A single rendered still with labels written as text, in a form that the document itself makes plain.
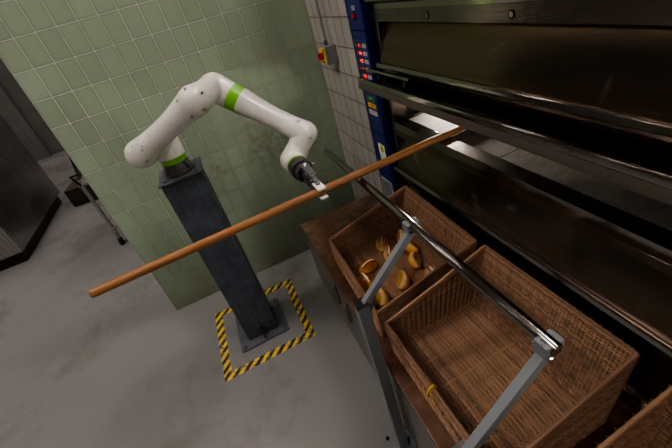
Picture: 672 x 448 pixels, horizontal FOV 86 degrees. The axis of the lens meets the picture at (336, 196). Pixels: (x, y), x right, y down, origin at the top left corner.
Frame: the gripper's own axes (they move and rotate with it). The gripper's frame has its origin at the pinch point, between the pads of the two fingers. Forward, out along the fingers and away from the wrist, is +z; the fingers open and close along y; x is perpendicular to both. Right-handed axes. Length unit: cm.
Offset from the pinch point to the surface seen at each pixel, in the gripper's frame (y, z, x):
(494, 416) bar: 16, 83, -1
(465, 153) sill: 1, 15, -53
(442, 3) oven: -49, 10, -52
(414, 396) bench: 61, 49, 1
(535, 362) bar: 6, 83, -11
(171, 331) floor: 120, -107, 110
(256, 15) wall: -54, -126, -24
